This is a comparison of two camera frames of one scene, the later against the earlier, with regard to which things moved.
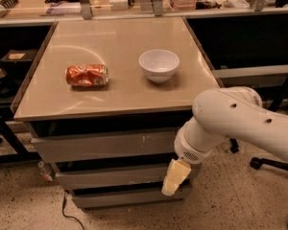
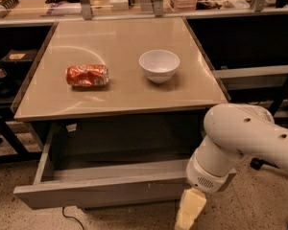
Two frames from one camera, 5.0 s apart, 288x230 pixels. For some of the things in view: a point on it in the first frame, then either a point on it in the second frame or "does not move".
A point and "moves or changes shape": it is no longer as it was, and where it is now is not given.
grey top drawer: (108, 146) moves or changes shape
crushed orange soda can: (87, 75) does not move
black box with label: (19, 56) does not move
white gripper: (186, 149) to (204, 175)
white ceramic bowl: (159, 65) does not move
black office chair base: (256, 162) does not move
